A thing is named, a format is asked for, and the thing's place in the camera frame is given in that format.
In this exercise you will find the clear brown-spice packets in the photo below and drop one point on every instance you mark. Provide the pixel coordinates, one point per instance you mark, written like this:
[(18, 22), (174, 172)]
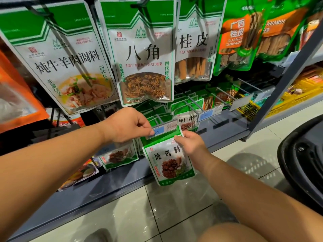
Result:
[(141, 53)]

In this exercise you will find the person's left hand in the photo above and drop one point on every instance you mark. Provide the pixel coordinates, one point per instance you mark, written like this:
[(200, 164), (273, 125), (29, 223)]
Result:
[(126, 124)]

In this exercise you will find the clear cinnamon packets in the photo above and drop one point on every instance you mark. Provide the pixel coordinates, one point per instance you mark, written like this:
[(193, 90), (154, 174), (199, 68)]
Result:
[(194, 42)]

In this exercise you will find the person's right leg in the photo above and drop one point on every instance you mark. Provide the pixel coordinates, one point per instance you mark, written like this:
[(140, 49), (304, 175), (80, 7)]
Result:
[(232, 233)]

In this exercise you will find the black shopping basket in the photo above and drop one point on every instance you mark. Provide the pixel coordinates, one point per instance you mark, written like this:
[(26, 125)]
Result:
[(303, 158)]

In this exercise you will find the green meat stew seasoning packet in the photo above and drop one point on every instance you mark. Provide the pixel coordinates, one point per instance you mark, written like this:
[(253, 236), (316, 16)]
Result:
[(166, 161)]

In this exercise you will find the gray metal shelving unit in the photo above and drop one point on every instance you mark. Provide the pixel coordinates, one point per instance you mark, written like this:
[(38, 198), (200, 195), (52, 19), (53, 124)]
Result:
[(282, 78)]

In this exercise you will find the person's left shoe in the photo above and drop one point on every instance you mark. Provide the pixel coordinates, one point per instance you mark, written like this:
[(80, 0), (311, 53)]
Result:
[(98, 235)]

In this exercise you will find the orange seasoning packet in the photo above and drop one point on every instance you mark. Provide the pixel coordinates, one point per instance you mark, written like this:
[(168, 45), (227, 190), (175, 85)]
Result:
[(15, 103)]

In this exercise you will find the person's left forearm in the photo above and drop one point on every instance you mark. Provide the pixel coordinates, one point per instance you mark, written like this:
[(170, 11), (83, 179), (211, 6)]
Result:
[(45, 174)]

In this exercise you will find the person's right hand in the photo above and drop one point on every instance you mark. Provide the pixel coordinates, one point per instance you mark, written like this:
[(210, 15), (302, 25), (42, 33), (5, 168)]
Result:
[(191, 144)]

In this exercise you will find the row of clear green-top packets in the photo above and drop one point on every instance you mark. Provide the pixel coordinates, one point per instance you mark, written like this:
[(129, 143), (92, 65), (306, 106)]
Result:
[(118, 154)]

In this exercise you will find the green orange Guangxi cinnamon bags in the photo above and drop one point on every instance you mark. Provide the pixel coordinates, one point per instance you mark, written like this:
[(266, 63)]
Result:
[(282, 27), (237, 32)]

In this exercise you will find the clear red-spice packets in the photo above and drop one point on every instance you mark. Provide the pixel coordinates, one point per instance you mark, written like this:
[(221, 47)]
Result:
[(60, 63)]

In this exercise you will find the row of green white packets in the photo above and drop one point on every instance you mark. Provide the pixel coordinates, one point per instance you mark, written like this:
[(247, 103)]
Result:
[(186, 111)]

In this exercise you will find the blue white price tag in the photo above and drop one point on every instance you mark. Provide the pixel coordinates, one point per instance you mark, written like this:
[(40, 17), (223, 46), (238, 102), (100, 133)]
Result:
[(164, 128), (209, 113)]

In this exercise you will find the person's right forearm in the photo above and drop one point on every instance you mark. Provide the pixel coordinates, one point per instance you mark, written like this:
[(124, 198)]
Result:
[(262, 204)]

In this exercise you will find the row of yellow black packets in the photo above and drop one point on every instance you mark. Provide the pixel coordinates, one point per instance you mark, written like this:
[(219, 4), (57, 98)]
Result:
[(252, 105)]

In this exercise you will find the yellow display trays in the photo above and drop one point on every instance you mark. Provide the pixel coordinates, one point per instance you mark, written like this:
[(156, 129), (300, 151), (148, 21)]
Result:
[(298, 88)]

